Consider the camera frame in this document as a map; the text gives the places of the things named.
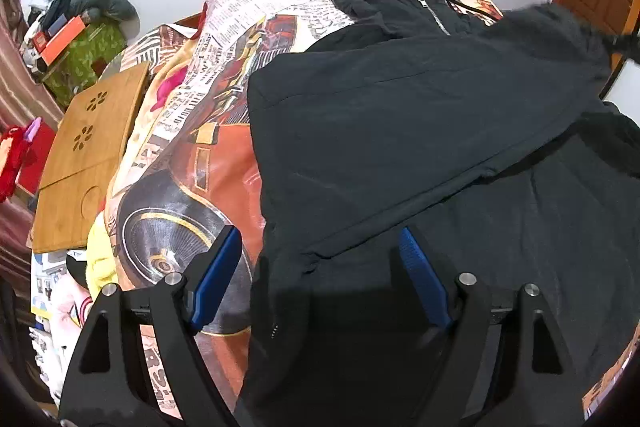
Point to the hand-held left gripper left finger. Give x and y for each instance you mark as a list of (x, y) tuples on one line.
[(220, 272)]

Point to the green patterned box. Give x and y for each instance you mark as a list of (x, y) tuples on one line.
[(85, 57)]

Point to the bamboo lap desk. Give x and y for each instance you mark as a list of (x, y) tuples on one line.
[(85, 157)]

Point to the black cap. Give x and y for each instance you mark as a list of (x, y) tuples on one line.
[(77, 269)]

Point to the red plush toy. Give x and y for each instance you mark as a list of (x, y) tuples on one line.
[(10, 162)]

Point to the purple plastic item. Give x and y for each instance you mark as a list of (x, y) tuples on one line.
[(34, 129)]

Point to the white printed sheets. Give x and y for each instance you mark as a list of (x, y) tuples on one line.
[(52, 307)]

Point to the grey cushion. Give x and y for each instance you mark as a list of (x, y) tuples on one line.
[(107, 2)]

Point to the red box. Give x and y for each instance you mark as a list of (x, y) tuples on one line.
[(40, 162)]

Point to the striped curtain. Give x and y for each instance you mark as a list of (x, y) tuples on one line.
[(20, 72)]

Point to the orange box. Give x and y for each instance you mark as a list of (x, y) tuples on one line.
[(62, 39)]

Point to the black zip jacket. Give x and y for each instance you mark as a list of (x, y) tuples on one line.
[(400, 132)]

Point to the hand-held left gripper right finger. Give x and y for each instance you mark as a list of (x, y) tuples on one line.
[(422, 277)]

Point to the yellow cloth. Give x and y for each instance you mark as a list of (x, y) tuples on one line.
[(102, 262)]

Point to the printed blanket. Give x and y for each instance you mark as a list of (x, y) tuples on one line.
[(210, 167)]

